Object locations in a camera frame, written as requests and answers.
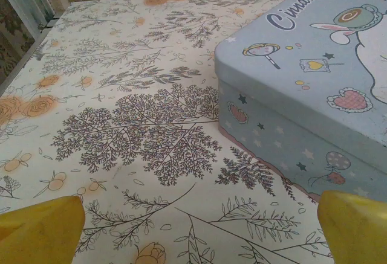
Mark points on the floral printed tablecloth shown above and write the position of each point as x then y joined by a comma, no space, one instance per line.
121,64

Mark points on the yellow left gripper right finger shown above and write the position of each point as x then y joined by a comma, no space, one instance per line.
356,233

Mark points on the aluminium profile frame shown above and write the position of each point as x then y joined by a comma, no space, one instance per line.
30,1

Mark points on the light blue cartoon tin box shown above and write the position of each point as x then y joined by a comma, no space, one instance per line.
287,79

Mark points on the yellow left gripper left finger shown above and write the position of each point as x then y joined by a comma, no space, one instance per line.
39,233

